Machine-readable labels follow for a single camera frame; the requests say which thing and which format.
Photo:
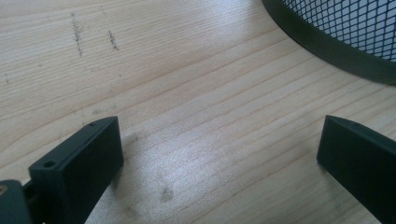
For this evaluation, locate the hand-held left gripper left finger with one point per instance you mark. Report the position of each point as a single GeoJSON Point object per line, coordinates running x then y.
{"type": "Point", "coordinates": [81, 174]}

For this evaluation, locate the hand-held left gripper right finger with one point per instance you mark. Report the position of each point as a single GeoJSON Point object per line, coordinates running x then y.
{"type": "Point", "coordinates": [358, 161]}

